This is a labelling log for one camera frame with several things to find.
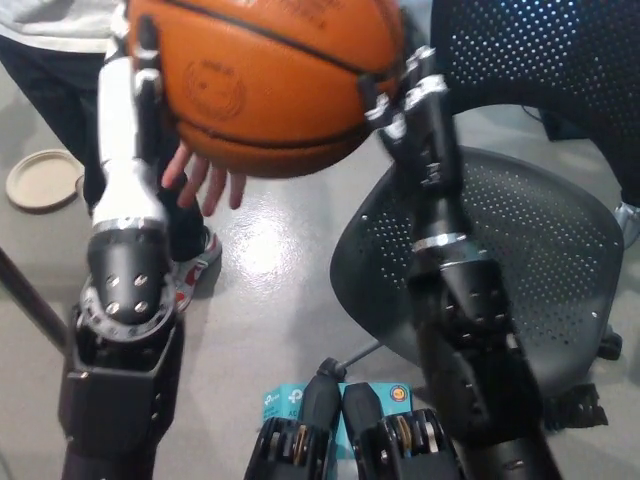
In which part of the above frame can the beige paper plate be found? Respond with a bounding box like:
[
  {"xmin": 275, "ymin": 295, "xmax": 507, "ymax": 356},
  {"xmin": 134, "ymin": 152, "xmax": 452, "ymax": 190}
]
[{"xmin": 5, "ymin": 148, "xmax": 85, "ymax": 214}]

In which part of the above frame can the black perforated office chair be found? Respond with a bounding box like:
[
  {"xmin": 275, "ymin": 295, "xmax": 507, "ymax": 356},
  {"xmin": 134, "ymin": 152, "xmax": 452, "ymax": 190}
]
[{"xmin": 319, "ymin": 0, "xmax": 640, "ymax": 401}]

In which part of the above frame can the person's bare hand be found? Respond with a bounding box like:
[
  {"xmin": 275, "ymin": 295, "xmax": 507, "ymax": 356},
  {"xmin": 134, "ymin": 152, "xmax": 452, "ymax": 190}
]
[{"xmin": 160, "ymin": 144, "xmax": 246, "ymax": 216}]

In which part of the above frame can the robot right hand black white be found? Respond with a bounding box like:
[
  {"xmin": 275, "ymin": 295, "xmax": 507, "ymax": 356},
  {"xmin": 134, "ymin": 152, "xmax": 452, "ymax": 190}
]
[{"xmin": 357, "ymin": 46, "xmax": 472, "ymax": 250}]

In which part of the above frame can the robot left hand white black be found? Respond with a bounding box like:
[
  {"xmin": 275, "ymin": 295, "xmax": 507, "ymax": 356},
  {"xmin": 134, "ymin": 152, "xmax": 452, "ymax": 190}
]
[{"xmin": 92, "ymin": 16, "xmax": 169, "ymax": 235}]

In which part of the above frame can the orange NBA basketball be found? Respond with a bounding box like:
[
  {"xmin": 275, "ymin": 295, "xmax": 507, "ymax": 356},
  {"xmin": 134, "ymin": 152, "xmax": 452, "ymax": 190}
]
[{"xmin": 124, "ymin": 0, "xmax": 406, "ymax": 179}]

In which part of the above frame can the red and white sneaker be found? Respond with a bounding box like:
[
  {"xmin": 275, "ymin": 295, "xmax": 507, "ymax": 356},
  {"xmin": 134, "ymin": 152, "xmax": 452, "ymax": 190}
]
[{"xmin": 172, "ymin": 232, "xmax": 223, "ymax": 311}]

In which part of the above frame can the black floor box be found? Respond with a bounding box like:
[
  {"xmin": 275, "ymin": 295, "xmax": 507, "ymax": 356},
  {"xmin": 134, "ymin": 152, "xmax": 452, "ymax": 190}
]
[{"xmin": 542, "ymin": 112, "xmax": 596, "ymax": 144}]

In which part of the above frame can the teal TP-Link box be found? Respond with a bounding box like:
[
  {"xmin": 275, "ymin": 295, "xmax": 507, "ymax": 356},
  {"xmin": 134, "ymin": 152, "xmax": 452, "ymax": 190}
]
[{"xmin": 263, "ymin": 382, "xmax": 414, "ymax": 461}]

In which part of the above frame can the robot left body block black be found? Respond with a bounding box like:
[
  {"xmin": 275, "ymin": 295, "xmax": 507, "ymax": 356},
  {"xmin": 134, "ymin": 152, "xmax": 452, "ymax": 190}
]
[{"xmin": 244, "ymin": 372, "xmax": 344, "ymax": 480}]

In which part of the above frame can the person in grey shirt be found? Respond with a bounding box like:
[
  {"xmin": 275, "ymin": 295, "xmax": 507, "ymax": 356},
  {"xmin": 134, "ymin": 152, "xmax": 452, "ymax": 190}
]
[{"xmin": 0, "ymin": 0, "xmax": 209, "ymax": 264}]

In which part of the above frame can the black table leg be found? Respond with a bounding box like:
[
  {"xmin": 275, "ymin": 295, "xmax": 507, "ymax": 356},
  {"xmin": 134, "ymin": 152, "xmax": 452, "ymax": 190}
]
[{"xmin": 0, "ymin": 247, "xmax": 69, "ymax": 351}]

